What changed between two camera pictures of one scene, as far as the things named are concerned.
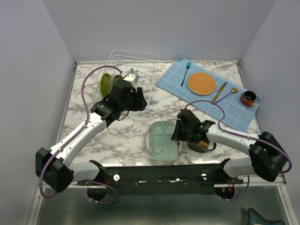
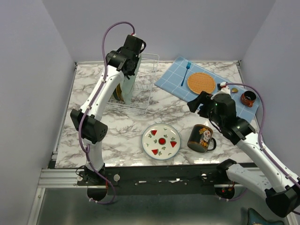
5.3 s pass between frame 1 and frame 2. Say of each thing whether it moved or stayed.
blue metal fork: stayed
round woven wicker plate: stayed
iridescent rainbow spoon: stayed
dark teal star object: stayed
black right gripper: moved
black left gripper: moved
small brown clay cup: stayed
